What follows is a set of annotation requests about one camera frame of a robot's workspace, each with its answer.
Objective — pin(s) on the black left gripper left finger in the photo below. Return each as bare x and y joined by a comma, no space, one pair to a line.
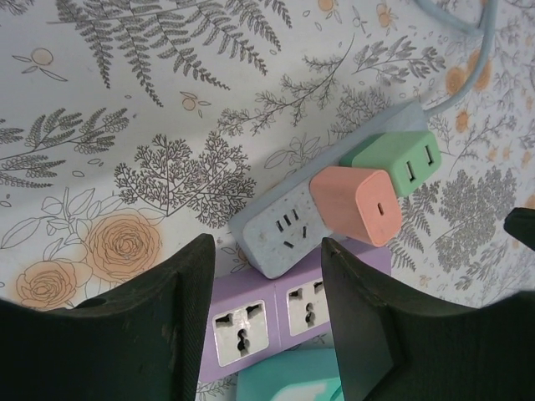
83,351

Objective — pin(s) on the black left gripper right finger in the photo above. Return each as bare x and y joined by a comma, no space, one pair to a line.
439,355

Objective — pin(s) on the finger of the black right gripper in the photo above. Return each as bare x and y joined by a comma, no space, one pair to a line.
524,227

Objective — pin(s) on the green dual USB plug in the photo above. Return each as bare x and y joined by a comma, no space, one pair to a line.
388,160

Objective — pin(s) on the orange USB-C plug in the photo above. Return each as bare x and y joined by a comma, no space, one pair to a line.
355,204

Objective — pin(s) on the teal triangular power strip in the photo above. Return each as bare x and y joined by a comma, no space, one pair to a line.
284,376

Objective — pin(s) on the purple power strip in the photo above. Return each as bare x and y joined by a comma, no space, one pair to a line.
276,301

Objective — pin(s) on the grey-blue power strip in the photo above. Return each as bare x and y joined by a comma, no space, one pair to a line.
271,238

